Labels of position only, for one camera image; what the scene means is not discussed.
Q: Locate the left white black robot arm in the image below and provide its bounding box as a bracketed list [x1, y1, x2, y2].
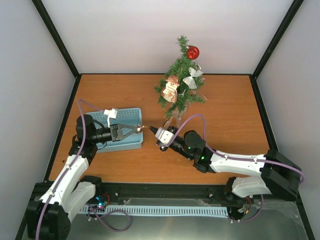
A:
[25, 114, 140, 240]

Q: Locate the purple floor cable loop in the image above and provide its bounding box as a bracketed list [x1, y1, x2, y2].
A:
[84, 202, 132, 232]

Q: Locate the small green christmas tree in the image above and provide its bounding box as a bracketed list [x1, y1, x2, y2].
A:
[154, 35, 206, 127]

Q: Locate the clear plastic battery box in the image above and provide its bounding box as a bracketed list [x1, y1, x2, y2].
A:
[176, 116, 182, 129]

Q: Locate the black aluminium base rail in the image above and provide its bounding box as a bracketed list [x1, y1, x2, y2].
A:
[32, 181, 298, 208]

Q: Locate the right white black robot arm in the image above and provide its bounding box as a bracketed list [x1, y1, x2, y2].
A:
[149, 126, 303, 202]

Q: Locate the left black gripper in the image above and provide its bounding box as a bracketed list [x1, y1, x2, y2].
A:
[91, 123, 138, 144]

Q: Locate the beige wooden heart ornament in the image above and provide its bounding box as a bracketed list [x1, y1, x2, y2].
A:
[163, 115, 173, 129]

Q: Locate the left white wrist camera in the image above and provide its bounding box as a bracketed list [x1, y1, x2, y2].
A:
[103, 108, 118, 127]

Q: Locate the light blue cable duct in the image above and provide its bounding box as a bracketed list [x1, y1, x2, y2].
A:
[93, 205, 228, 218]

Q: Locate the clear angel ornament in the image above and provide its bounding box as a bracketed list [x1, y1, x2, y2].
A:
[182, 67, 203, 90]

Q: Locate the red ball ornament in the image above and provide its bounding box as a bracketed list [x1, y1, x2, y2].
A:
[186, 45, 200, 60]

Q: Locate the snowman ornament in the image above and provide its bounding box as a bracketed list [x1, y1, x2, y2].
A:
[160, 75, 180, 103]

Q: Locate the blue plastic basket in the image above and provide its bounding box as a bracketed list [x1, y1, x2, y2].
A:
[86, 107, 143, 153]

